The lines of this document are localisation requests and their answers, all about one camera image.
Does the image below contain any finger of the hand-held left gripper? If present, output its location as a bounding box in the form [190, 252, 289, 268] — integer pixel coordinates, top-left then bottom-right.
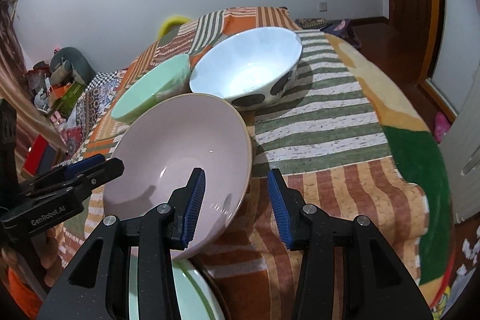
[26, 159, 125, 207]
[19, 154, 107, 194]

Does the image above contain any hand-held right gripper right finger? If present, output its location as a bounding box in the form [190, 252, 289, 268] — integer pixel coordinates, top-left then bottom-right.
[268, 168, 432, 320]

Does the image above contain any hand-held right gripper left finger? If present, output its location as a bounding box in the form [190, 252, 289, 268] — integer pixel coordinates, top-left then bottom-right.
[37, 167, 206, 320]

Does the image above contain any pink bowl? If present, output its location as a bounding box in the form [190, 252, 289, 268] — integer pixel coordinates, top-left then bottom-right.
[103, 93, 253, 261]

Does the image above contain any pale green plate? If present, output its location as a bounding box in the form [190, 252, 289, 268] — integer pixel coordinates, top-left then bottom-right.
[127, 249, 226, 320]

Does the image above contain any person's left hand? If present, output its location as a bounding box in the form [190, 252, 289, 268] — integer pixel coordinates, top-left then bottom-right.
[37, 226, 64, 270]

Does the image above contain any red box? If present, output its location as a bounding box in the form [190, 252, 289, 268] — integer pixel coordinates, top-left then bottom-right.
[22, 134, 50, 175]

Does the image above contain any patterned patchwork quilt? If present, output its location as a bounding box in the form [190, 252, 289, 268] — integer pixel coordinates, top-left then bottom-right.
[62, 68, 133, 157]

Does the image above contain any orange striped patchwork blanket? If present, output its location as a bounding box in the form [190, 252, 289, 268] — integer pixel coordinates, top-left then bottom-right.
[56, 6, 432, 320]

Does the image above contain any green storage box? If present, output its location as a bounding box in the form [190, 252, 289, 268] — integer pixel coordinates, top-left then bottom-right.
[48, 82, 86, 115]

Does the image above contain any pale green bowl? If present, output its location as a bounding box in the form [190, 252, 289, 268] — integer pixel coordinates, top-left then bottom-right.
[111, 55, 192, 124]

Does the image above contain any cartoon plush rug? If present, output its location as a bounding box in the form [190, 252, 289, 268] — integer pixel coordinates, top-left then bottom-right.
[322, 31, 457, 320]

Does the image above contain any white bowl with dark spots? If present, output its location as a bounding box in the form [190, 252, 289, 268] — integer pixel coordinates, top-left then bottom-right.
[189, 27, 303, 111]

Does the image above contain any yellow foam hoop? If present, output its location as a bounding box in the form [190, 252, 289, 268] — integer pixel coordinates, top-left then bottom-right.
[161, 16, 190, 38]

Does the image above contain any pink slipper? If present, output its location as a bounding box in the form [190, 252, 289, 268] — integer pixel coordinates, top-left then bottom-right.
[433, 112, 449, 143]

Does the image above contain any purple slipper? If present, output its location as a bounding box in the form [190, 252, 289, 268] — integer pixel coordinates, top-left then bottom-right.
[322, 19, 361, 44]

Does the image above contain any white sliding wardrobe door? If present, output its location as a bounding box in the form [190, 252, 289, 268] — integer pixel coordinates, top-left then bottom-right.
[427, 0, 480, 118]

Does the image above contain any white door with handle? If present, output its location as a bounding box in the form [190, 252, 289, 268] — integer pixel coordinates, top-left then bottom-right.
[442, 95, 480, 225]

